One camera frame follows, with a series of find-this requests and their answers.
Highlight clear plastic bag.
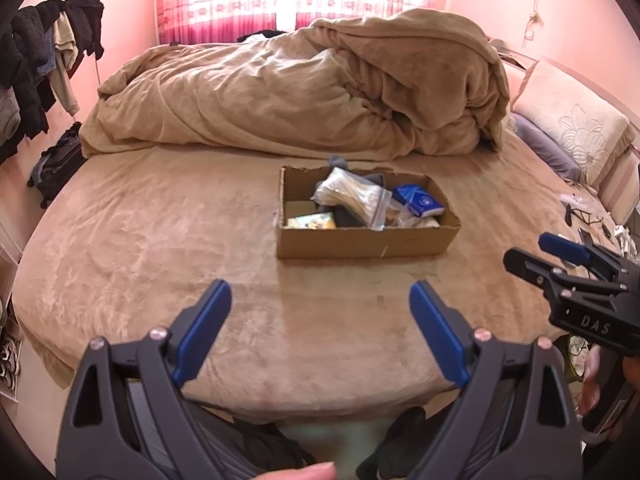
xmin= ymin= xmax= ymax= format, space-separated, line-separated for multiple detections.
xmin=560 ymin=192 xmax=602 ymax=211

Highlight pink patterned curtain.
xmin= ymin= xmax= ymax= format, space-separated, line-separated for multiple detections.
xmin=155 ymin=0 xmax=451 ymax=46

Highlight clear zip bag of snacks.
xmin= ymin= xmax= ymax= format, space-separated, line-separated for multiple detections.
xmin=382 ymin=202 xmax=410 ymax=229

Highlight white cables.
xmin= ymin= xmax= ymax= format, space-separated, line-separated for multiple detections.
xmin=611 ymin=224 xmax=635 ymax=252

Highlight black eyeglasses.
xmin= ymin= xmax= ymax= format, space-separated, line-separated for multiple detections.
xmin=565 ymin=202 xmax=609 ymax=227

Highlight white flower-embroidered pillow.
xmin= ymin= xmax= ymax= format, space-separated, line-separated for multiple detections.
xmin=512 ymin=62 xmax=632 ymax=191

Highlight person's right leg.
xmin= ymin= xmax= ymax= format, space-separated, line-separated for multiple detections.
xmin=357 ymin=406 xmax=451 ymax=480

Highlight brown cardboard box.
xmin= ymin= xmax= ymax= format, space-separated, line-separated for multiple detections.
xmin=276 ymin=165 xmax=461 ymax=260

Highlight purple-grey pillow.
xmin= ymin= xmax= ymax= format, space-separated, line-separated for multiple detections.
xmin=510 ymin=112 xmax=582 ymax=183

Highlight wall cable with socket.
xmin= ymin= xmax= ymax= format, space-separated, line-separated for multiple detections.
xmin=524 ymin=0 xmax=545 ymax=47

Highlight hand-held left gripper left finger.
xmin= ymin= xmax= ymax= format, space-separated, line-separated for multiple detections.
xmin=55 ymin=279 xmax=233 ymax=480

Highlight beige fleece blanket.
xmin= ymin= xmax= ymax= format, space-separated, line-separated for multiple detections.
xmin=80 ymin=8 xmax=511 ymax=161

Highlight person's left hand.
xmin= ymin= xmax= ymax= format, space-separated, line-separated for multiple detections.
xmin=245 ymin=462 xmax=337 ymax=480

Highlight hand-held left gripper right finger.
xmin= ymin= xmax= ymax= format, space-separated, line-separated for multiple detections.
xmin=409 ymin=280 xmax=586 ymax=480

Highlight tissue pack with yellow chick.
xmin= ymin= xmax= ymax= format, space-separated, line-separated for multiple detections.
xmin=286 ymin=212 xmax=337 ymax=231

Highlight beige hanging shirt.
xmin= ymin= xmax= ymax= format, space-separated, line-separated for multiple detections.
xmin=50 ymin=10 xmax=82 ymax=117

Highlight black hanging jacket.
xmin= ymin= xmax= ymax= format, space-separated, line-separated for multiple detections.
xmin=60 ymin=0 xmax=105 ymax=61

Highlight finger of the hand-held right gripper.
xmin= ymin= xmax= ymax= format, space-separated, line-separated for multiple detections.
xmin=502 ymin=246 xmax=628 ymax=307
xmin=539 ymin=231 xmax=640 ymax=281

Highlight clear bag of cotton swabs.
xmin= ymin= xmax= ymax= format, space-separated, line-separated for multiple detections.
xmin=312 ymin=166 xmax=392 ymax=231

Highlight person's right hand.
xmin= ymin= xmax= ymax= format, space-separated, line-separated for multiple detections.
xmin=579 ymin=344 xmax=602 ymax=415

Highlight bed with brown sheet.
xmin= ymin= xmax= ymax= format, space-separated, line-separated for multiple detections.
xmin=11 ymin=45 xmax=640 ymax=421

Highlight white sock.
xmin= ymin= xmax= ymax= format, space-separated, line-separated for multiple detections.
xmin=400 ymin=212 xmax=442 ymax=229

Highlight blue and white tissue pack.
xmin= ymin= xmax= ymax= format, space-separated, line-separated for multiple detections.
xmin=392 ymin=185 xmax=447 ymax=218

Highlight black hanging coat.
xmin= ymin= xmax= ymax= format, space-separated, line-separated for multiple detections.
xmin=0 ymin=7 xmax=60 ymax=163

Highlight dark backpack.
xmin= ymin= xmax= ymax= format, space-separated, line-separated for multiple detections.
xmin=30 ymin=121 xmax=89 ymax=208

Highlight grey knit garment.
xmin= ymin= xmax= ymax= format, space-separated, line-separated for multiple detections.
xmin=0 ymin=85 xmax=22 ymax=137

